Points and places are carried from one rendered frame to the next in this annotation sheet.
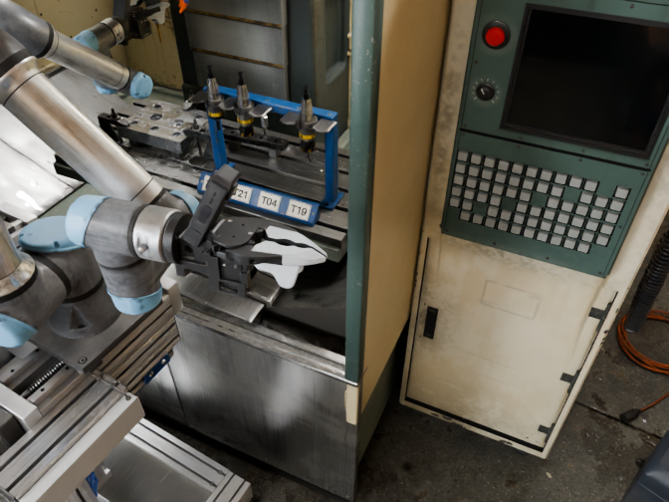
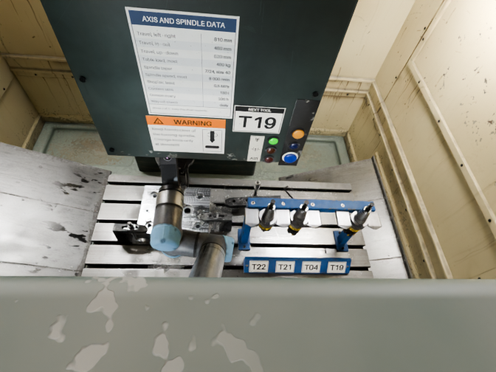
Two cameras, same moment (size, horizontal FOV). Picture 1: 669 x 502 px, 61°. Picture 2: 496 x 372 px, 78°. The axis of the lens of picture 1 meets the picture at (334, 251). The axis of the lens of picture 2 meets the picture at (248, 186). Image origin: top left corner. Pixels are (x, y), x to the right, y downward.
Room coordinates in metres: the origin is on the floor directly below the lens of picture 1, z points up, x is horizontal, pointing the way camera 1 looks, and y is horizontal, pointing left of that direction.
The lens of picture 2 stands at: (1.29, 0.75, 2.16)
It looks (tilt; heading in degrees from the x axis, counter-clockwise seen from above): 56 degrees down; 326
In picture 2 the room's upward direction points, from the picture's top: 10 degrees clockwise
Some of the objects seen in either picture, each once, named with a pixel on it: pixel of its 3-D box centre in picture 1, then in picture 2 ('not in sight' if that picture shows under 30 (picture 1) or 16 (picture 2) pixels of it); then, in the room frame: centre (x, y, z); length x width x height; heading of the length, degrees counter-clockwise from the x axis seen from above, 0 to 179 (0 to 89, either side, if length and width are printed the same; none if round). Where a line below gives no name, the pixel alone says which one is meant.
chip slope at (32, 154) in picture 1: (64, 139); (46, 230); (2.22, 1.20, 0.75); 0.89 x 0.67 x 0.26; 155
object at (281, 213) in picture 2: (229, 104); (283, 218); (1.65, 0.33, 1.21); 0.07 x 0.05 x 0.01; 155
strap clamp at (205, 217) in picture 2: (199, 137); (216, 220); (1.85, 0.50, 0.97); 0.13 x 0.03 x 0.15; 65
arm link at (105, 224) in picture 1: (113, 226); not in sight; (0.62, 0.31, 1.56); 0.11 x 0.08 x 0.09; 74
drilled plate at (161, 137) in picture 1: (167, 125); (176, 212); (1.96, 0.64, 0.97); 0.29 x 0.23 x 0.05; 65
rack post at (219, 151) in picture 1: (216, 134); (246, 224); (1.75, 0.41, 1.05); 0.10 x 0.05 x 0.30; 155
